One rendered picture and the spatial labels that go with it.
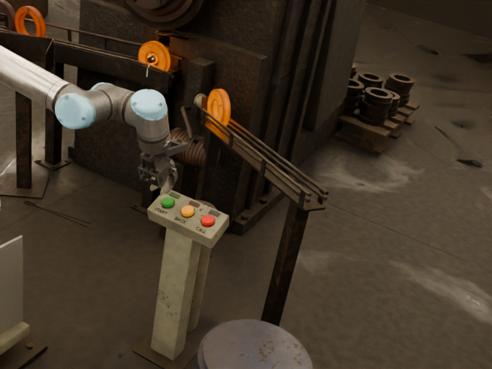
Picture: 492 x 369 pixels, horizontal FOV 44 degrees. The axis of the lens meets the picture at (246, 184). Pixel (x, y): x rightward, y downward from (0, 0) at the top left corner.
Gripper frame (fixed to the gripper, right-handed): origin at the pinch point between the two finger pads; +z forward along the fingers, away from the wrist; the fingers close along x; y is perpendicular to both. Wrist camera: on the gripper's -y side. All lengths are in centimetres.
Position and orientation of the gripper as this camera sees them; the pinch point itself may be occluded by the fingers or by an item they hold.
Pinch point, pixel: (166, 188)
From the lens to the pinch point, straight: 191.3
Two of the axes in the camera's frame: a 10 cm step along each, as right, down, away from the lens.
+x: 8.7, 3.6, -3.4
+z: 0.1, 6.8, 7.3
